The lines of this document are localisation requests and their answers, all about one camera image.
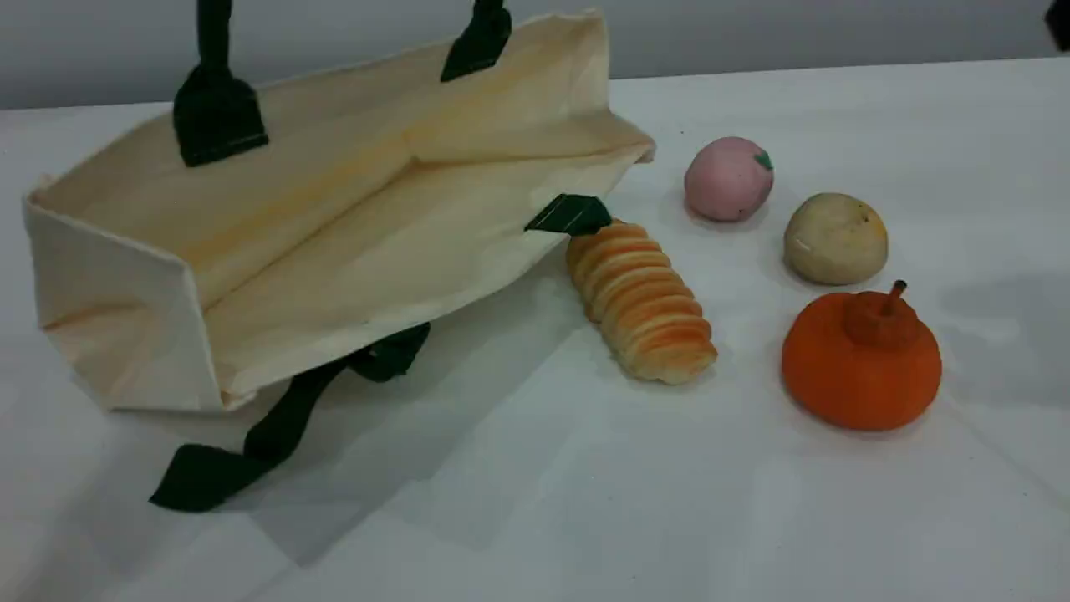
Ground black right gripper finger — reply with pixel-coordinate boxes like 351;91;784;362
1045;0;1070;53

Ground round beige egg yolk pastry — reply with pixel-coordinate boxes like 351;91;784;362
783;192;889;286

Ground white canvas handbag green handles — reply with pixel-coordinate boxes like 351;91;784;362
23;0;657;513

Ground pink peach shaped bun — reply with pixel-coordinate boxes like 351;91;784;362
684;136;775;223

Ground orange persimmon shaped toy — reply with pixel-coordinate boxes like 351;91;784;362
781;280;943;432

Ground ridged golden bread roll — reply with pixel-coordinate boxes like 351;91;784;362
566;219;718;385

